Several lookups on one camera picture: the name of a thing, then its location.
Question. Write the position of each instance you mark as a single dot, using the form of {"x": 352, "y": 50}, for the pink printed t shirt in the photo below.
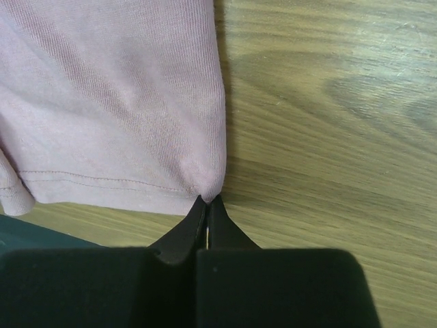
{"x": 117, "y": 104}

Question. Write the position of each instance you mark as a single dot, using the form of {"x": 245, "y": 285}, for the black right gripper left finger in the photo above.
{"x": 106, "y": 286}

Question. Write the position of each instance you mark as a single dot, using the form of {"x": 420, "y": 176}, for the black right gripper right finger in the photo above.
{"x": 242, "y": 285}

